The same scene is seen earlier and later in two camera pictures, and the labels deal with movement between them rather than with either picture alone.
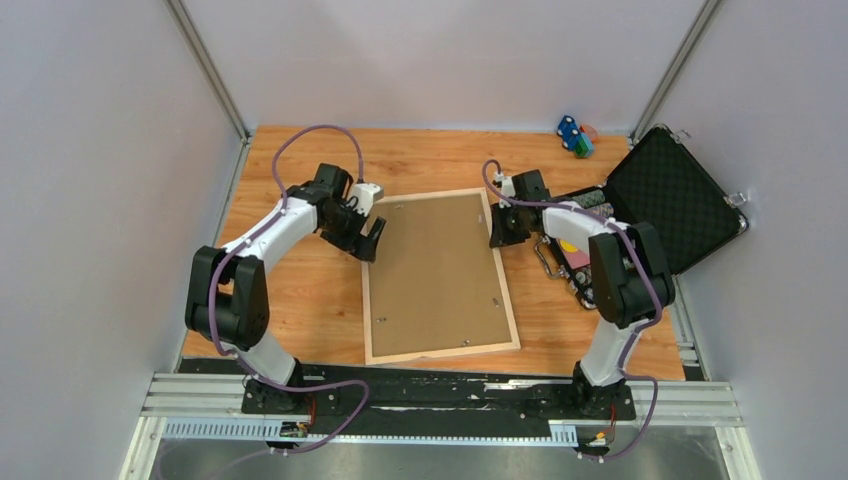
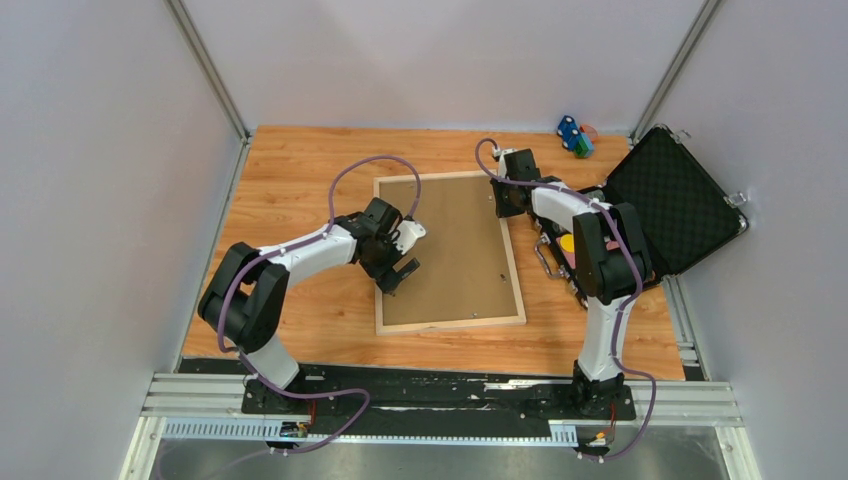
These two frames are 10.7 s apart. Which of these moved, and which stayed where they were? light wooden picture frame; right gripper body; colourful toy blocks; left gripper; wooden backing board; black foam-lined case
Moved: wooden backing board; light wooden picture frame; left gripper; right gripper body
Stayed: black foam-lined case; colourful toy blocks
